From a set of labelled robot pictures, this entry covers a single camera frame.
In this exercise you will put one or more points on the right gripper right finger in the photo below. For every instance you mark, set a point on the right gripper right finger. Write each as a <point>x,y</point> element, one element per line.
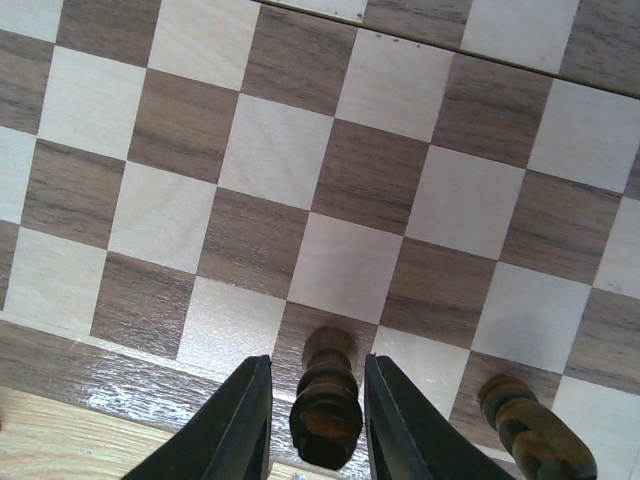
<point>408,438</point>

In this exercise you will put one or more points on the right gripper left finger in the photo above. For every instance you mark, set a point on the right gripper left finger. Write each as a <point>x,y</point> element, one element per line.
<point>228,438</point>

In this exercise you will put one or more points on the dark bishop chess piece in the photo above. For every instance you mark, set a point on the dark bishop chess piece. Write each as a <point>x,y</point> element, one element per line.
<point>326,418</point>

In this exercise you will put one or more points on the dark rook chess piece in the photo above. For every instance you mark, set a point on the dark rook chess piece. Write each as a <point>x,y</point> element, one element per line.
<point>541,444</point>

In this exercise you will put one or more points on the wooden chess board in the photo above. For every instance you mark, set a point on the wooden chess board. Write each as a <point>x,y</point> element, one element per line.
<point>187,183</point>

